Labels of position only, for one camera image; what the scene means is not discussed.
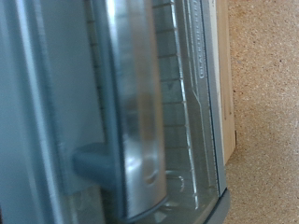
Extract glass oven door with handle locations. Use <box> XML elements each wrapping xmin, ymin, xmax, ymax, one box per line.
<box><xmin>31</xmin><ymin>0</ymin><xmax>228</xmax><ymax>224</ymax></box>

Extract silver toaster oven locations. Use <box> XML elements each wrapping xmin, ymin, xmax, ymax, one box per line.
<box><xmin>0</xmin><ymin>0</ymin><xmax>232</xmax><ymax>224</ymax></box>

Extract wooden block riser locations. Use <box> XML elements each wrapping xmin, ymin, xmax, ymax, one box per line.
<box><xmin>214</xmin><ymin>0</ymin><xmax>237</xmax><ymax>166</ymax></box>

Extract wire oven rack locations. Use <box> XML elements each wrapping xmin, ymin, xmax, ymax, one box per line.
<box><xmin>152</xmin><ymin>0</ymin><xmax>200</xmax><ymax>209</ymax></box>

